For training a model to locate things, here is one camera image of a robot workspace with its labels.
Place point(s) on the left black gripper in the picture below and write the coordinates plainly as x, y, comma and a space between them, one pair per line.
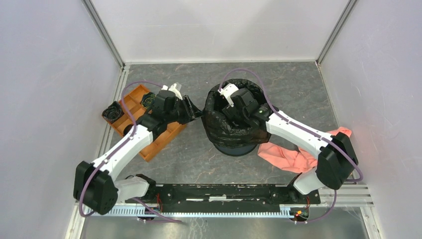
192, 112

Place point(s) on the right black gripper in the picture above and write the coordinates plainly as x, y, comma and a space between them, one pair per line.
230, 112

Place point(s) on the black trash bag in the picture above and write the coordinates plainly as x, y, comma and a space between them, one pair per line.
218, 128

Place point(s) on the dark blue trash bin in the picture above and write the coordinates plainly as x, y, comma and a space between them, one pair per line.
235, 148

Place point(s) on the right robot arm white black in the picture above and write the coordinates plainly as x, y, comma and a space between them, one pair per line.
336, 158

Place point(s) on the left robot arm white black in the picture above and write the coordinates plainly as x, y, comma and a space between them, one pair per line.
96, 185

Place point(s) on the black bag roll upper tray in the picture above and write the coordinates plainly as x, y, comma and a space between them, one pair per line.
148, 100

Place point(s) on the pink cloth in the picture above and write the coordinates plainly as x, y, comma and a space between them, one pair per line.
296, 161

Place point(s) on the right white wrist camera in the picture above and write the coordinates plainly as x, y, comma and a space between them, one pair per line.
227, 92

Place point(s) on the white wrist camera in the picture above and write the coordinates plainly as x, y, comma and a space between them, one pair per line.
175, 88
227, 92

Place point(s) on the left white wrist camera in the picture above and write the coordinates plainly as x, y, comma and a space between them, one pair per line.
175, 88

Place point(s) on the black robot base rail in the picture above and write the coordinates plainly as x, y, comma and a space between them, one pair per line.
226, 198

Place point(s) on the white toothed cable duct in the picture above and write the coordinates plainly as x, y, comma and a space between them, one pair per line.
139, 211

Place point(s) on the right aluminium corner post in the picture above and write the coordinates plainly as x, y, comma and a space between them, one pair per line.
336, 30

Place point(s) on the aluminium corner post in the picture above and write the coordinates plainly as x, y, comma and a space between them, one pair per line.
91, 9
336, 30

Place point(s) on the left aluminium corner post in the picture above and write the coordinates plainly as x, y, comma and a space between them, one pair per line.
91, 9

